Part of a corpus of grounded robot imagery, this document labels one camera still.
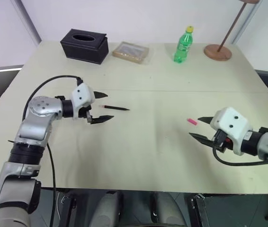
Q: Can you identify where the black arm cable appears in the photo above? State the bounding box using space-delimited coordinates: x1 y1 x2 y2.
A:
213 146 268 166
22 75 84 227

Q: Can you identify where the grey rounded shape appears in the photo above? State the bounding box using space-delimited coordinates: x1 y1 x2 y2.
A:
93 191 123 227
151 191 187 227

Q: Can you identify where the plastic-wrapped brown packet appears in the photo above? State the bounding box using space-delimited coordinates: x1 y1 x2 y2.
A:
111 41 154 65

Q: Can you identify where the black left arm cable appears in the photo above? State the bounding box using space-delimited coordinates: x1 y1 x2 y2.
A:
22 75 84 227

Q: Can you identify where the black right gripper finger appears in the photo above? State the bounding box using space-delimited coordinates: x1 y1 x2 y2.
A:
188 132 214 148
197 116 214 125

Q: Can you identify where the black block under table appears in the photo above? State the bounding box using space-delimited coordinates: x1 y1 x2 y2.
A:
188 193 208 227
62 191 78 227

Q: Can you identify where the green plastic bottle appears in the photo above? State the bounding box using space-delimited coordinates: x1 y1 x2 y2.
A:
173 24 195 64

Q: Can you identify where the wooden stand with round base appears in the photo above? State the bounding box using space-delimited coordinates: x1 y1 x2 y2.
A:
203 0 260 62

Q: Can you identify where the black pen with red end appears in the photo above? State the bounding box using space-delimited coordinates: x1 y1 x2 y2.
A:
98 104 131 112

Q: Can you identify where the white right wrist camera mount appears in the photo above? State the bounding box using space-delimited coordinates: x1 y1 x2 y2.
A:
210 106 254 156

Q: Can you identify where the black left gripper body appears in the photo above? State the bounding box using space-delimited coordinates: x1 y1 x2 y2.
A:
78 105 95 124

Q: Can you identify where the black leather tissue box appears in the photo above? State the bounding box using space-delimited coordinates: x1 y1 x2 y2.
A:
60 28 109 65

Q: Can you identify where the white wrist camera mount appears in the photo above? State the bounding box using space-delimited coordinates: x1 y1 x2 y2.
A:
210 106 254 156
69 83 96 119

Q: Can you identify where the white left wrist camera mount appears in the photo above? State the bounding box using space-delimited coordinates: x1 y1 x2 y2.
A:
69 83 96 119

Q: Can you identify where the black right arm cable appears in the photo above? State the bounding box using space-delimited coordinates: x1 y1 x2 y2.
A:
213 146 268 166

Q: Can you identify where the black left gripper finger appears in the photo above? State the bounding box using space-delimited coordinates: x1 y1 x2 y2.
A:
89 115 115 125
93 90 108 100

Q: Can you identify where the thin white cable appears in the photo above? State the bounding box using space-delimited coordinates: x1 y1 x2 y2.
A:
54 191 62 219

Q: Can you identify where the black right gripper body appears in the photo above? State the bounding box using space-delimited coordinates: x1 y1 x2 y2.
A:
210 128 234 153

